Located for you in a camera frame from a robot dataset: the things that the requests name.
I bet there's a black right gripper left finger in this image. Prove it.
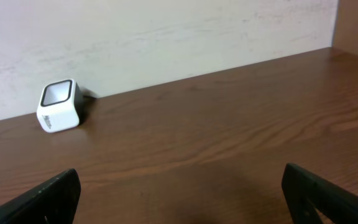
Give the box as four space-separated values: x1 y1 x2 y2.
0 169 81 224

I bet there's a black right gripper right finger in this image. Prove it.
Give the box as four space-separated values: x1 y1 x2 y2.
282 163 358 223

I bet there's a white barcode scanner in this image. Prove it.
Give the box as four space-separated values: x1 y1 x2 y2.
36 79 84 133

